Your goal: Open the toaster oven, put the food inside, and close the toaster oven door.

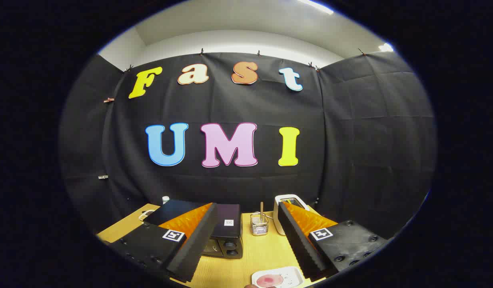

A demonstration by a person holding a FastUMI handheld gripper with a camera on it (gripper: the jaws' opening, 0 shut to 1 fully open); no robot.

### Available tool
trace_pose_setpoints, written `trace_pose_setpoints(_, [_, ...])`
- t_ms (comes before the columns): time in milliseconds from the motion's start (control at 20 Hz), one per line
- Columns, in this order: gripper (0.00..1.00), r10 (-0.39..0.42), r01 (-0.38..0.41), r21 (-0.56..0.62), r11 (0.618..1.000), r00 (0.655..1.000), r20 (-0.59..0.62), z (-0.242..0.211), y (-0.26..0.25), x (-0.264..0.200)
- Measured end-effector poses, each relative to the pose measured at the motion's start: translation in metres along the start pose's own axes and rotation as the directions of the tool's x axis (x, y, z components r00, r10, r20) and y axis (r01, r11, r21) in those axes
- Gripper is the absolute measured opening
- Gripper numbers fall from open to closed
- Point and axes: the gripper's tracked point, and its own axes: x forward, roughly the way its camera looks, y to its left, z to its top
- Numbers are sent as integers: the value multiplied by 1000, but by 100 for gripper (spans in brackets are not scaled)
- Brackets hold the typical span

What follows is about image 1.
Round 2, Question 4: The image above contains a cream pop-up toaster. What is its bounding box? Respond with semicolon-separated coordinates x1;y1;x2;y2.
273;194;311;236

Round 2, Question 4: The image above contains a white square plate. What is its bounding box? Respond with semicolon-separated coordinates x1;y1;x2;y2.
251;267;305;288

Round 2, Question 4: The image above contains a pink ham slice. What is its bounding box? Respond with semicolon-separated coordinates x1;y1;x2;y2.
256;274;284;288

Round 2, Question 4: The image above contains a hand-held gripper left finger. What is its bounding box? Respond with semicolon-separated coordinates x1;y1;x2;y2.
108;202;218;284

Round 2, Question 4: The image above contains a black toaster oven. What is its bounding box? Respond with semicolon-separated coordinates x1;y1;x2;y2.
143;199;244;260

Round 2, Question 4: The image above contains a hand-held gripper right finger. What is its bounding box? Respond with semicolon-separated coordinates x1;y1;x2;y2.
277;201;391;282

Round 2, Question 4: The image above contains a clear glass holder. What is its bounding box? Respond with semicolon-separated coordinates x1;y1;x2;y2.
250;213;269;236

